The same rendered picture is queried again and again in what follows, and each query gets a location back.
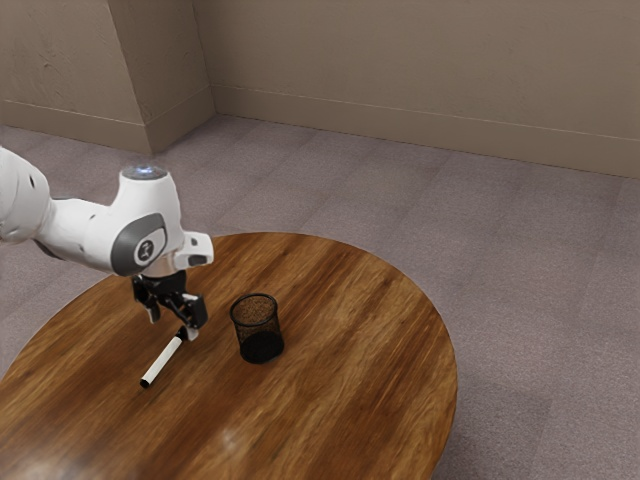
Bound black mesh pen holder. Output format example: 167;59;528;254
229;292;286;365

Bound white marker pen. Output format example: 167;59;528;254
139;326;187;390

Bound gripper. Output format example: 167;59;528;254
130;270;209;343

